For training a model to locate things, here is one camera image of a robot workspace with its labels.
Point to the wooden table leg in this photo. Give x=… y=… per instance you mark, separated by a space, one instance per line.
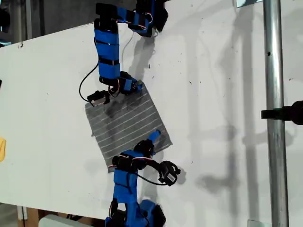
x=32 y=218

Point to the black camera stalk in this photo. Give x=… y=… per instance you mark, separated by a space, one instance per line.
x=155 y=163

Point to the grey metal frame bar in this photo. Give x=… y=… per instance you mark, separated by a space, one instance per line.
x=28 y=19

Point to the grey striped towel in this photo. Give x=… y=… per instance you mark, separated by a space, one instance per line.
x=127 y=127

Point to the black clamp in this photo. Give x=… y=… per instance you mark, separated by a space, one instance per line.
x=284 y=113

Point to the steel post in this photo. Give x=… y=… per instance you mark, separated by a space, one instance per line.
x=274 y=71

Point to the yellow object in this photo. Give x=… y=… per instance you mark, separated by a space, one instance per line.
x=2 y=149

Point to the silver black camera box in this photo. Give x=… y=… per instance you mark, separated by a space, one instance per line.
x=97 y=99

